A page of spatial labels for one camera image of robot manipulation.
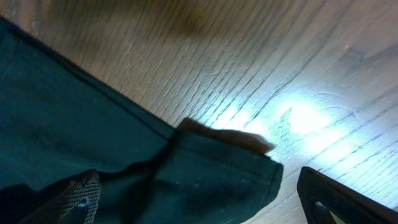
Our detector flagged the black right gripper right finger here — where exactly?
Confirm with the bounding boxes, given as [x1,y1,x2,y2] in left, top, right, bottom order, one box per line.
[297,167,397,224]

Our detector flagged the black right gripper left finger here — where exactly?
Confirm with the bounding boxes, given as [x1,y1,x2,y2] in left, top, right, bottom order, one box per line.
[20,169,101,224]

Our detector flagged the black t-shirt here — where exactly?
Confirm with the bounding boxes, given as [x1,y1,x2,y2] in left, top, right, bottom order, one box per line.
[1,20,283,223]

